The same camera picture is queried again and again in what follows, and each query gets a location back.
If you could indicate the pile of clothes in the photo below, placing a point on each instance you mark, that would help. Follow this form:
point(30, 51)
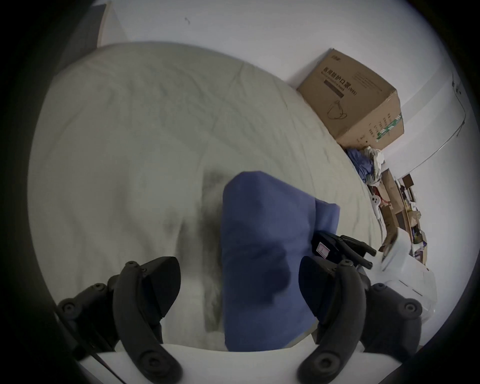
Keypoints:
point(365, 163)

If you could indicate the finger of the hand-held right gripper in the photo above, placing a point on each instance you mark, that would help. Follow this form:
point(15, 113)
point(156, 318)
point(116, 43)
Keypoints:
point(332, 243)
point(358, 253)

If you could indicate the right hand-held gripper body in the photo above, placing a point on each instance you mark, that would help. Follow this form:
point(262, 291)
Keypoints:
point(412, 277)

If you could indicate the white hand controller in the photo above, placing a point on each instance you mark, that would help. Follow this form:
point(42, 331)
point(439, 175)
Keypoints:
point(376, 203)

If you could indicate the bed with pale green sheet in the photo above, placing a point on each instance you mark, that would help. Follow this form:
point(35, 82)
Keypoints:
point(131, 150)

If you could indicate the blue garment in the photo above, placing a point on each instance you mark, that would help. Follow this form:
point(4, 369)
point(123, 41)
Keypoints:
point(258, 240)

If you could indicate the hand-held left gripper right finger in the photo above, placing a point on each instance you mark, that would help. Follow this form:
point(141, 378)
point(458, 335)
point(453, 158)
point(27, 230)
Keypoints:
point(347, 300)

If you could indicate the large brown cardboard carton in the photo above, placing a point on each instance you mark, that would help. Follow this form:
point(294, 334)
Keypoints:
point(356, 93)

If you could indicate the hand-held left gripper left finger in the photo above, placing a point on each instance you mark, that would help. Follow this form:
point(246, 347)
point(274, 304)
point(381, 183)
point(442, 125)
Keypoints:
point(129, 300)

